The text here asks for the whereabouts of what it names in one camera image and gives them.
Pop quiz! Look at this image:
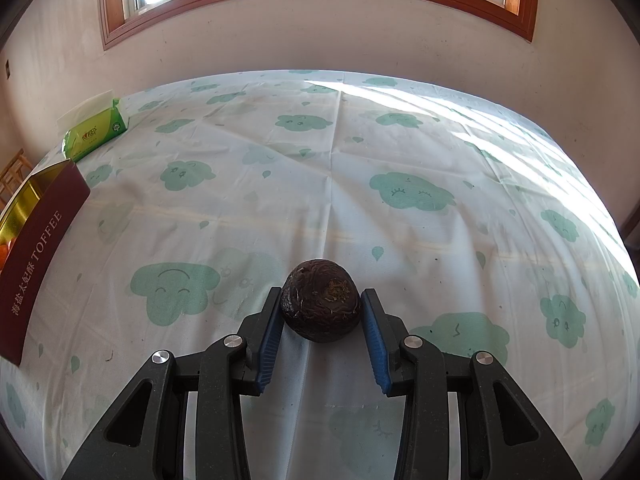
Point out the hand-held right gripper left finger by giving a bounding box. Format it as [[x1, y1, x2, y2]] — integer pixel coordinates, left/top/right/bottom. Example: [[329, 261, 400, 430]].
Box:
[[60, 286, 284, 480]]

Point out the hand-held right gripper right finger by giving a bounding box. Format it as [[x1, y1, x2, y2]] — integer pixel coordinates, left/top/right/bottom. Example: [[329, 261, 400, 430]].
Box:
[[360, 287, 583, 480]]

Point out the dark brown water chestnut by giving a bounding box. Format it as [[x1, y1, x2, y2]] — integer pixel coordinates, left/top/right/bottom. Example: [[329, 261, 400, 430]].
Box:
[[279, 258, 362, 343]]

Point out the dark red tin box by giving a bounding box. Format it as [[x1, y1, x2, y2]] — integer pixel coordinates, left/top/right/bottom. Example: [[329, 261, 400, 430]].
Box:
[[0, 159, 92, 367]]

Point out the green tissue pack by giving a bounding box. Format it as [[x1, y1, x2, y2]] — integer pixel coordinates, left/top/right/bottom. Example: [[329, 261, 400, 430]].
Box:
[[56, 89, 128, 162]]

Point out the wooden chair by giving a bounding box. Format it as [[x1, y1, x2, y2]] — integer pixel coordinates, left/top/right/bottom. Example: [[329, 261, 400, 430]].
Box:
[[0, 147, 26, 206]]

